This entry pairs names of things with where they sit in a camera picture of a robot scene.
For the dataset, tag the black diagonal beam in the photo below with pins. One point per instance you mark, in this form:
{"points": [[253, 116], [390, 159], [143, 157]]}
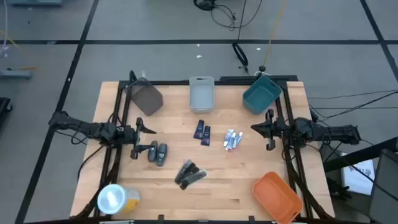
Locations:
{"points": [[357, 157]]}

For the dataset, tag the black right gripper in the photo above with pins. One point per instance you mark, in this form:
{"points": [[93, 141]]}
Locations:
{"points": [[278, 129]]}

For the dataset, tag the light grey plastic bin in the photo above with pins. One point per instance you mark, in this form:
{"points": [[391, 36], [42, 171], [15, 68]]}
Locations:
{"points": [[202, 95]]}

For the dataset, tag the dark translucent plastic bin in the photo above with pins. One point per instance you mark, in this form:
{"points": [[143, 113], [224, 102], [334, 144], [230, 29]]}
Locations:
{"points": [[146, 98]]}

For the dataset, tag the grey flat bar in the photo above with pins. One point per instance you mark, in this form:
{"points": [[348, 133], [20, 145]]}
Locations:
{"points": [[15, 74]]}

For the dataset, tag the teal plastic bin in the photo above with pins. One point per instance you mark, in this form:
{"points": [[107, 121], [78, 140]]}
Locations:
{"points": [[260, 96]]}

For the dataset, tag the black object on floor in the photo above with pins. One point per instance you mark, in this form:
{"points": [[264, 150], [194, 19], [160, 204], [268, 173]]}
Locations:
{"points": [[3, 107]]}

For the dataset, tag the black aluminium table frame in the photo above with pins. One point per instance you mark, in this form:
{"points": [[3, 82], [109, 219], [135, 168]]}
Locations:
{"points": [[174, 83]]}

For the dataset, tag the dark grey oval razor case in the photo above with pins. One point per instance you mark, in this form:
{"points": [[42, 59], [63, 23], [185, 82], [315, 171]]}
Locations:
{"points": [[161, 154], [152, 151]]}

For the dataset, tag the white yellow wipes canister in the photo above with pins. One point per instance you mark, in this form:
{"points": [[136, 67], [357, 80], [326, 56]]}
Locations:
{"points": [[115, 199]]}

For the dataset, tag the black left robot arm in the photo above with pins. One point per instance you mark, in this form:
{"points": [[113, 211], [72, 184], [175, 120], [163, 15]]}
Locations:
{"points": [[81, 126]]}

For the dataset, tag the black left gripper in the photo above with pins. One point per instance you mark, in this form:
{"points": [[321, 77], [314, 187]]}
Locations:
{"points": [[129, 135]]}

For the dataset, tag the black comb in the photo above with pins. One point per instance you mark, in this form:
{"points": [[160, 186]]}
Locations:
{"points": [[193, 179], [189, 172], [183, 170]]}

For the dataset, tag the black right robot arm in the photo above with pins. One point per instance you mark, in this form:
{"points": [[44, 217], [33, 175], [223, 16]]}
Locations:
{"points": [[335, 132]]}

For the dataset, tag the orange plastic bin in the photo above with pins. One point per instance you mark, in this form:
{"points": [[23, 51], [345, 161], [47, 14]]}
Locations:
{"points": [[276, 197]]}

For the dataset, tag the small black round knob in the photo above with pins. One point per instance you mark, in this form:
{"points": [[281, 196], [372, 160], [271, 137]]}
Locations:
{"points": [[262, 68]]}

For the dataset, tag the grey floor object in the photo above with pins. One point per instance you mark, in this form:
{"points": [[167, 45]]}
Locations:
{"points": [[34, 2]]}

